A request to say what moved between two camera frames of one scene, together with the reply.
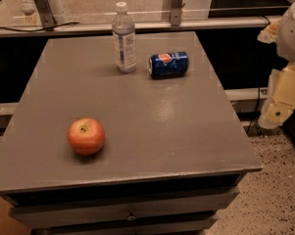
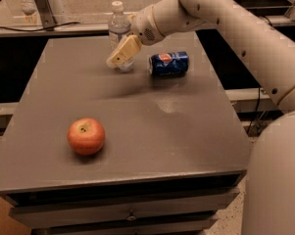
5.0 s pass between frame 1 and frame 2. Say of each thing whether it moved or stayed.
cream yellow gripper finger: moved
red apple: stayed
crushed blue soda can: stayed
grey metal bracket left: stayed
